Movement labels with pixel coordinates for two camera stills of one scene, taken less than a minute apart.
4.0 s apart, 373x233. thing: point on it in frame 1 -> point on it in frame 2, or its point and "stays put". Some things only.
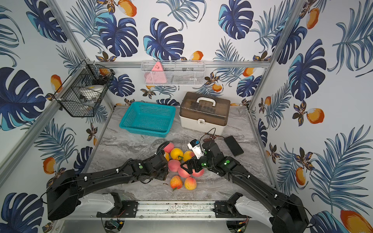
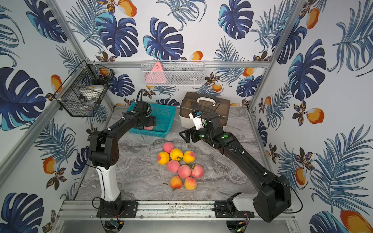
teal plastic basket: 151,119 stays put
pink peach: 173,165 stays put
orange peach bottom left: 176,182 stays put
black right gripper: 188,163 -> 193,131
